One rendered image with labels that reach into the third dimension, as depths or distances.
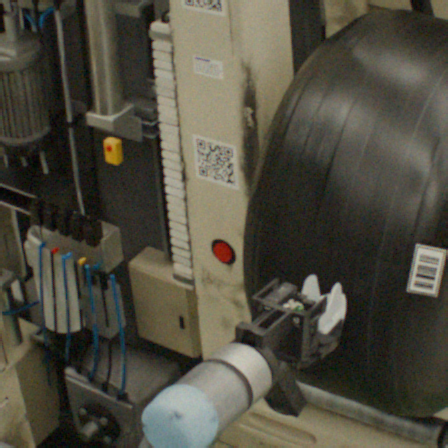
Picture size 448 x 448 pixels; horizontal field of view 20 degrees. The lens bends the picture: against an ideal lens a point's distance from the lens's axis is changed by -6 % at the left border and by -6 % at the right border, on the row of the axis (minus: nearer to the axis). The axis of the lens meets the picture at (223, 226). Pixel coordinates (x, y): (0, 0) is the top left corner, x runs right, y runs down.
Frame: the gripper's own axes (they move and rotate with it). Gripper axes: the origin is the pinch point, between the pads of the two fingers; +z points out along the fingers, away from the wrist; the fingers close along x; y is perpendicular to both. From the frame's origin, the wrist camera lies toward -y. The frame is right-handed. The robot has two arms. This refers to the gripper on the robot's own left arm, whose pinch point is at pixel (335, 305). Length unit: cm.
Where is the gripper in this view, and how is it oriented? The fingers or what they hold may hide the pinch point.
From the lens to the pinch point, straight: 159.8
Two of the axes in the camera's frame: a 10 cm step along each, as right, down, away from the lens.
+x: -8.3, -2.7, 4.9
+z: 5.6, -4.0, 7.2
